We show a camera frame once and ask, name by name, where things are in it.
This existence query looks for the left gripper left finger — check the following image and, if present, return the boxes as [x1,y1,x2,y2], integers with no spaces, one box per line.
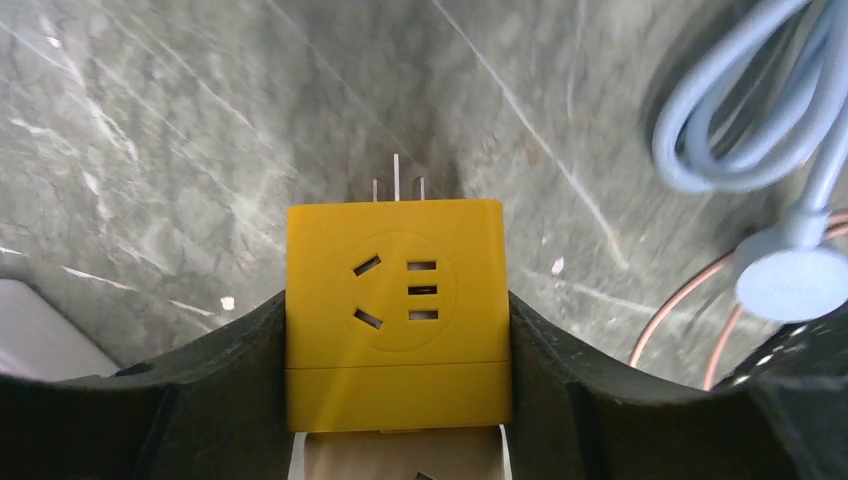
[1,295,294,479]

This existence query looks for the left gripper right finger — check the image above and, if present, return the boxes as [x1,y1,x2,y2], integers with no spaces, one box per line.
[507,297,847,479]

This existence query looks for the white power strip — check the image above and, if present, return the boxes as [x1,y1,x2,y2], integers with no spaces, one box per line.
[1,279,119,382]

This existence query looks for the yellow cube adapter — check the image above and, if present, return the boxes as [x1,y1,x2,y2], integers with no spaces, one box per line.
[285,178,513,433]

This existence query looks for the peach cube adapter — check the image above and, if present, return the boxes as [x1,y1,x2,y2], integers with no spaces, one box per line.
[303,426,507,480]

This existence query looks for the light blue cable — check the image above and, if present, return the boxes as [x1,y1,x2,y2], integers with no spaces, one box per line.
[650,0,848,325]

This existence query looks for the thin pink charging cable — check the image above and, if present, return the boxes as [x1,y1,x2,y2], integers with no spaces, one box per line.
[627,211,848,392]

